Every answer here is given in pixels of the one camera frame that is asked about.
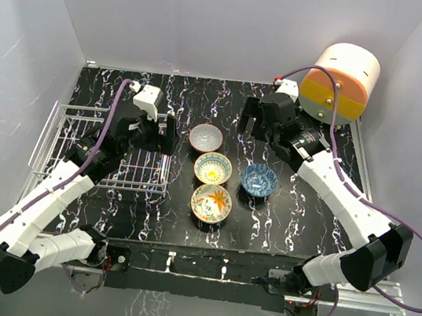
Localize grey bowl red rim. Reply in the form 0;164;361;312
189;123;224;153

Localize yellow teal patterned bowl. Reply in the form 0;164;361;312
193;152;233;186

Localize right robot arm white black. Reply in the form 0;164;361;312
237;93;413;297

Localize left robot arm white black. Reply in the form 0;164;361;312
0;107;178;294

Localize blue patterned bowl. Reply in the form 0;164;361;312
240;164;278;198

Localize orange flower bowl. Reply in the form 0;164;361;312
190;184;233;225

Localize round pastel drawer cabinet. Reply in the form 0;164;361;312
299;42;381;126

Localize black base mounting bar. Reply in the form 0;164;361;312
57;231;342;316

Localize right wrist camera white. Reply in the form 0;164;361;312
274;79;299;105

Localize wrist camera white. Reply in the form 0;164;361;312
274;79;299;105
130;81;163;122

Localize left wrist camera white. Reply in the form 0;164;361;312
130;81;163;122

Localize white wire dish rack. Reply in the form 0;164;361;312
28;101;171;195

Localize aluminium frame rail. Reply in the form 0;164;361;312
0;66;422;316

